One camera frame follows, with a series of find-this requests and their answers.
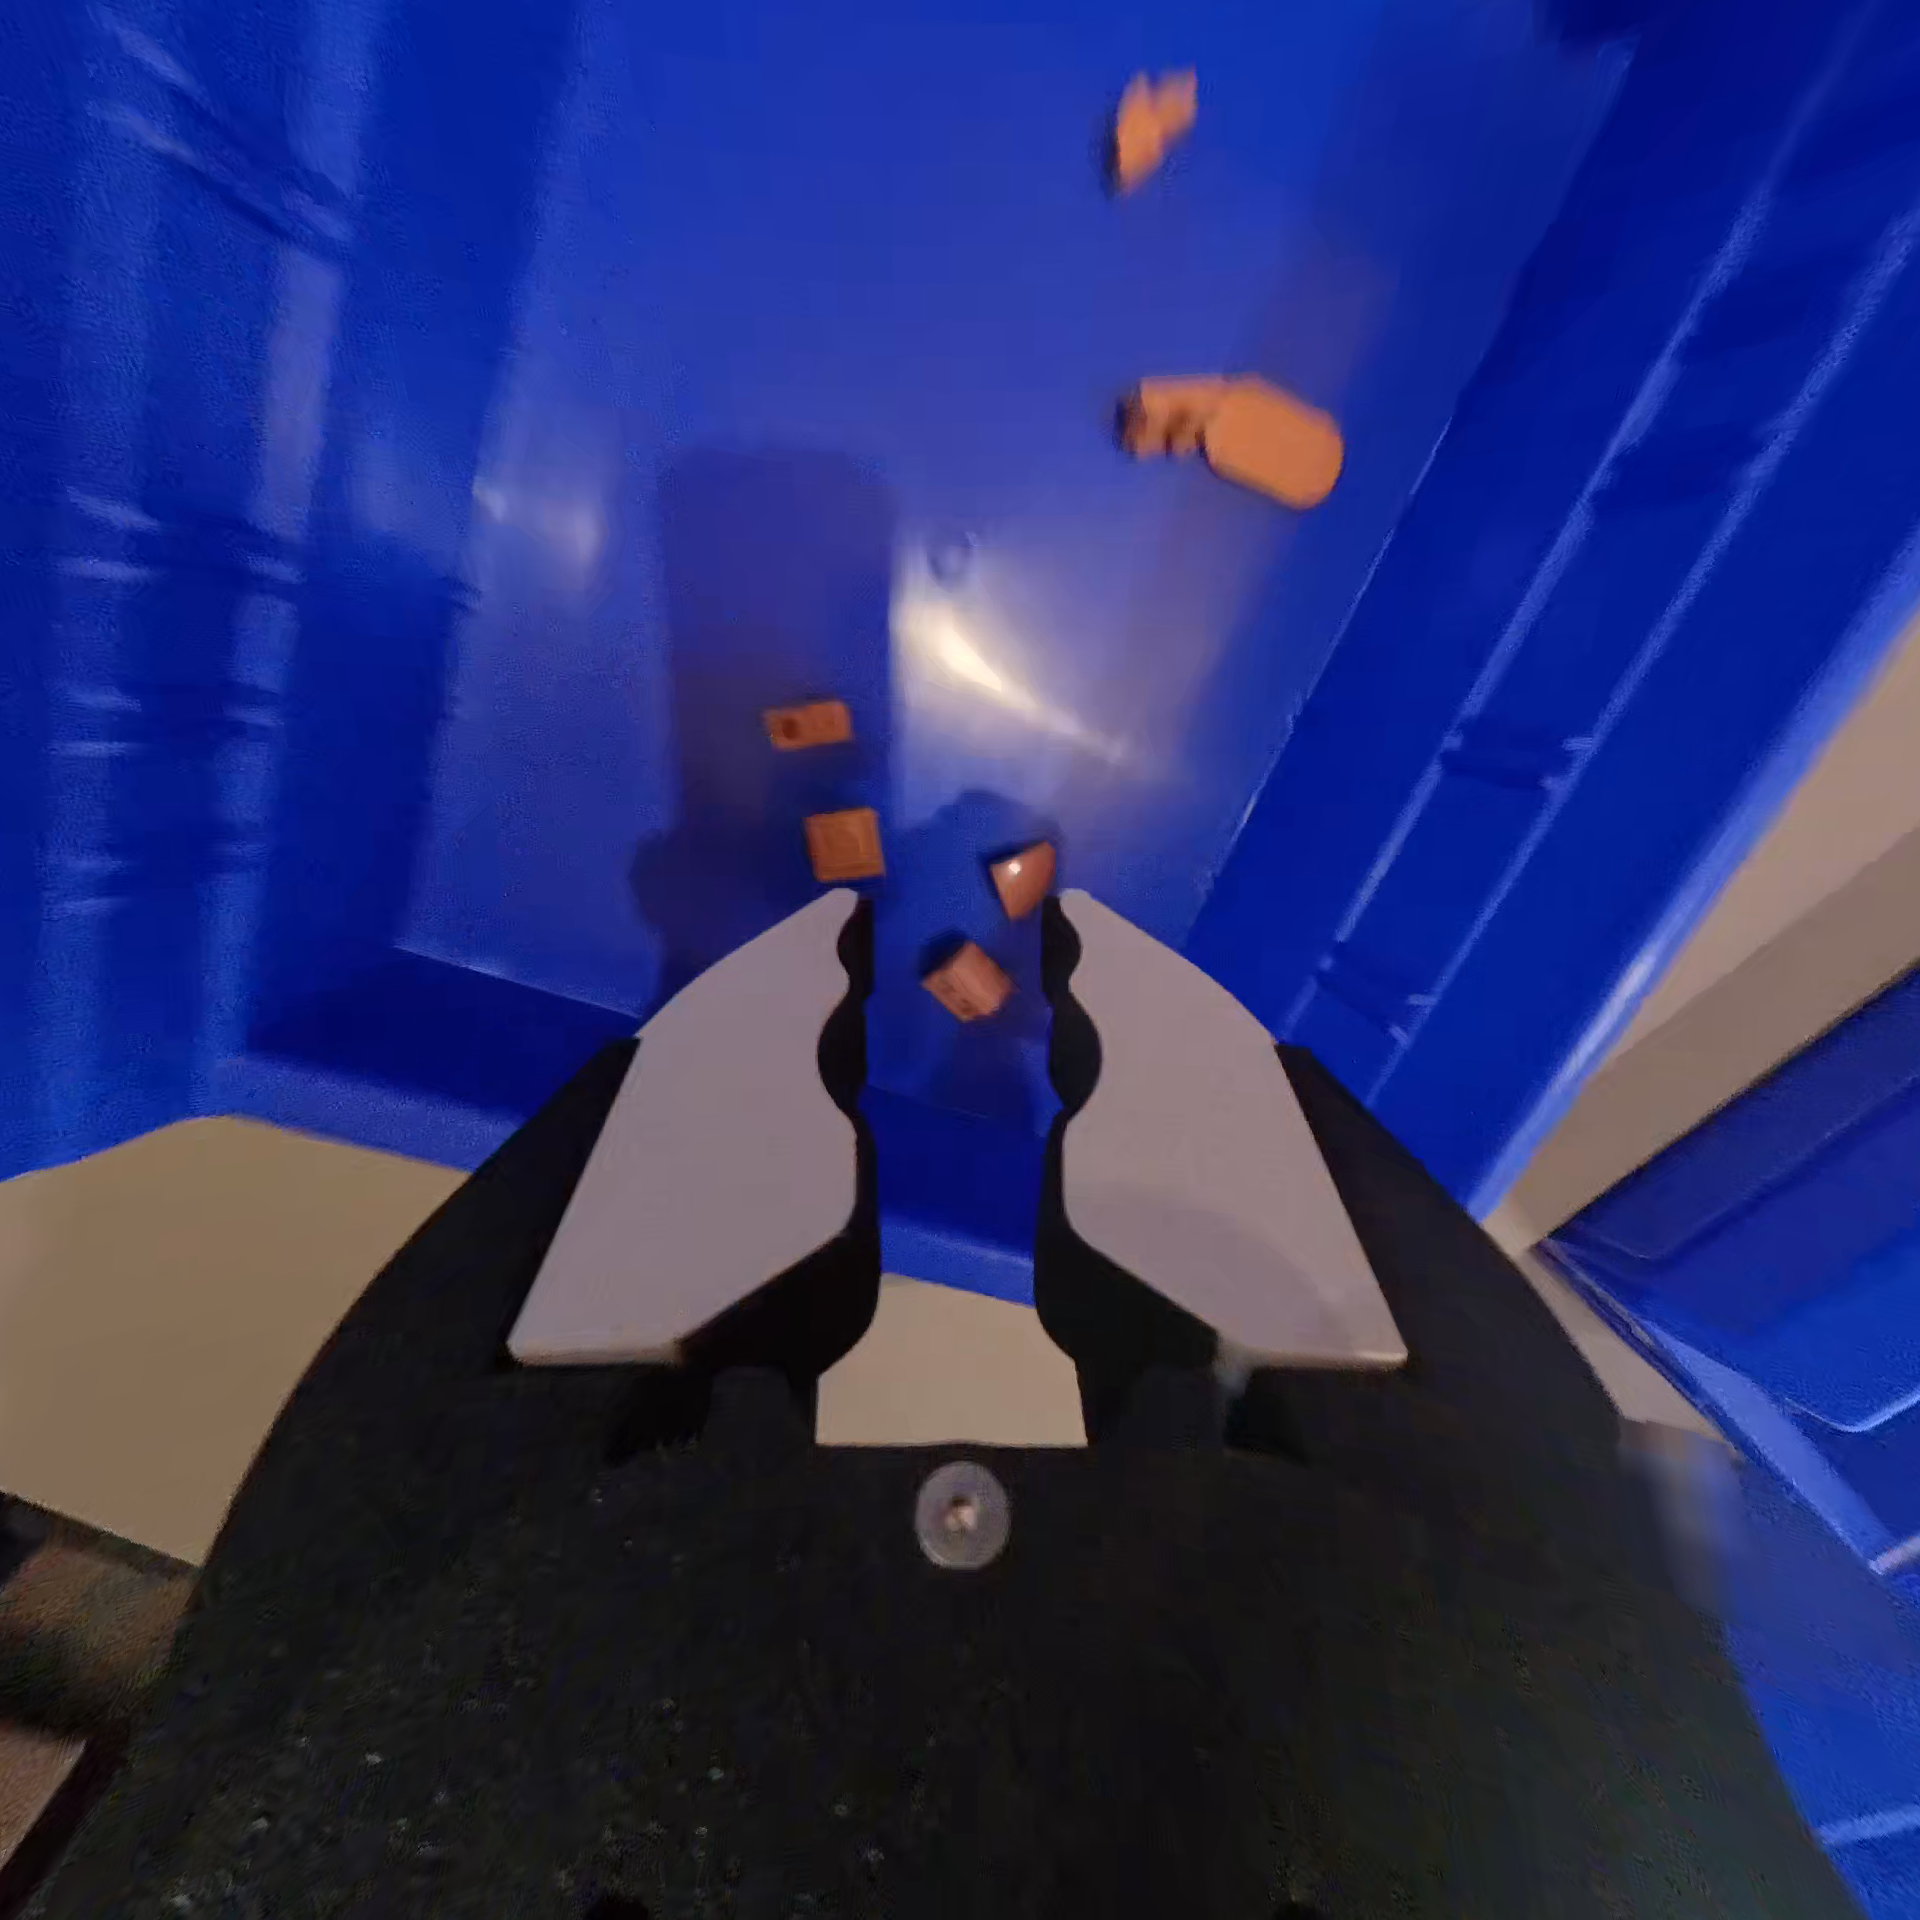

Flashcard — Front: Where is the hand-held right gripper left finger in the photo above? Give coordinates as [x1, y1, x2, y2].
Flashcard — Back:
[511, 892, 879, 1369]

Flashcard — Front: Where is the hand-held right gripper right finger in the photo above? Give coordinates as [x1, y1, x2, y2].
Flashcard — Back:
[1035, 889, 1408, 1373]

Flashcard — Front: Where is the large blue storage bin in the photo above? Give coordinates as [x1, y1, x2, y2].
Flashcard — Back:
[0, 0, 1920, 1307]

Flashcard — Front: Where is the grey desk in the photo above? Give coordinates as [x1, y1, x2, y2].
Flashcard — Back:
[0, 615, 1920, 1577]

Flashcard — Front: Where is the row of blue plastic bins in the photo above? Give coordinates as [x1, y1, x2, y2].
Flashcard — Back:
[1544, 961, 1920, 1863]

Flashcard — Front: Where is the long brown curved brick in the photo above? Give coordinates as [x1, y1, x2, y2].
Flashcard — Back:
[1120, 373, 1347, 512]

